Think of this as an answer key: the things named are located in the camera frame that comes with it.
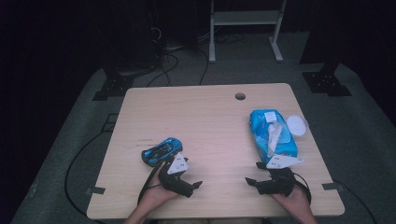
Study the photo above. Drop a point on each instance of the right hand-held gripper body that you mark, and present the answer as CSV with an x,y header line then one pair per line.
x,y
280,183

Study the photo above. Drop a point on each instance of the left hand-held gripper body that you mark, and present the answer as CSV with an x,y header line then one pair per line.
x,y
178,164

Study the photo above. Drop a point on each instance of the blue toy car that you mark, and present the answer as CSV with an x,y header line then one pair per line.
x,y
162,151

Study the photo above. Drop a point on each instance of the blue wet wipe pack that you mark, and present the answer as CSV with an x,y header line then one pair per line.
x,y
260,137

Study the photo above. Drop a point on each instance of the white wet wipe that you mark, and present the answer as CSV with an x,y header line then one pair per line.
x,y
274,138

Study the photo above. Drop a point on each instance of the person's right hand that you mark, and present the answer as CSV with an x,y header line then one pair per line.
x,y
294,200

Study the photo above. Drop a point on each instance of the person's left hand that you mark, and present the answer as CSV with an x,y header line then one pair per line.
x,y
155,196

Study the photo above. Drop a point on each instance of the black tape strip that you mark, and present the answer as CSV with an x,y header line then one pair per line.
x,y
96,190
331,186

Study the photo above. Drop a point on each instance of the white oval pack lid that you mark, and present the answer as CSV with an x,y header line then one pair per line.
x,y
296,125

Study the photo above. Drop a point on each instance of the black stand base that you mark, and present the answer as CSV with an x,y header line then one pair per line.
x,y
325,83
113,87

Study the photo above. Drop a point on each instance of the dark equipment cabinet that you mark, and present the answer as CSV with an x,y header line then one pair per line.
x,y
134,37

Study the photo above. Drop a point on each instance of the white metal stand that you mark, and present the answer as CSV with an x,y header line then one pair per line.
x,y
246,17

